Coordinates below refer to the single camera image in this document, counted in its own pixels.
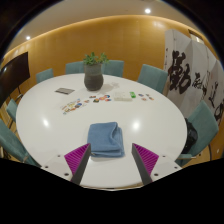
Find white flat box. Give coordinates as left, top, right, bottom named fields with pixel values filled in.
left=113, top=91, right=134, bottom=102

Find black bag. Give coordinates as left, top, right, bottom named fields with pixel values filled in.
left=182, top=118, right=199, bottom=154

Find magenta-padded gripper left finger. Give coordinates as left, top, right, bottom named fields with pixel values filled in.
left=41, top=142, right=92, bottom=185

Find dark grey potted plant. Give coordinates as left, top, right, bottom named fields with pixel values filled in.
left=82, top=51, right=110, bottom=92

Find small round colourful stickers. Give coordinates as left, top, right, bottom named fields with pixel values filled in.
left=88, top=94, right=112, bottom=103

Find black television screen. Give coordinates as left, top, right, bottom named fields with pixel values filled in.
left=0, top=51, right=31, bottom=107

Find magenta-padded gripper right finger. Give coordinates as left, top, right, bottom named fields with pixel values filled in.
left=131, top=142, right=183, bottom=186

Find colourful sticker sheet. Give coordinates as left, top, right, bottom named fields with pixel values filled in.
left=60, top=97, right=88, bottom=115

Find teal chairs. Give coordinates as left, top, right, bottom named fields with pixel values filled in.
left=0, top=59, right=220, bottom=168

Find white calligraphy folding screen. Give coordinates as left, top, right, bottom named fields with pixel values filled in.
left=163, top=28, right=224, bottom=126

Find light blue towel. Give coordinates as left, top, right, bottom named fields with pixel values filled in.
left=87, top=121, right=126, bottom=158

